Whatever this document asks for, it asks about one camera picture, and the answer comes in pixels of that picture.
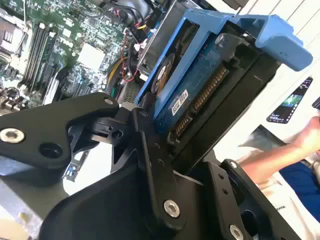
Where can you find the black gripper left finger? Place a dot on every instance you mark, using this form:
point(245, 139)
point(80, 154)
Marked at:
point(32, 125)

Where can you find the hard disk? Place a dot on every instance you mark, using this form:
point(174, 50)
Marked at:
point(200, 75)

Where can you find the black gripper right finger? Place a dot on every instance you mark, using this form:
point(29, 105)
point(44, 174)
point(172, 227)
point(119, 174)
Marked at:
point(220, 200)

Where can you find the person's bare hand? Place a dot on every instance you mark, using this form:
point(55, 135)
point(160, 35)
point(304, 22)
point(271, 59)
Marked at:
point(313, 135)

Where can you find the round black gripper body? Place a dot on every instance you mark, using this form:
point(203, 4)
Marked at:
point(105, 212)

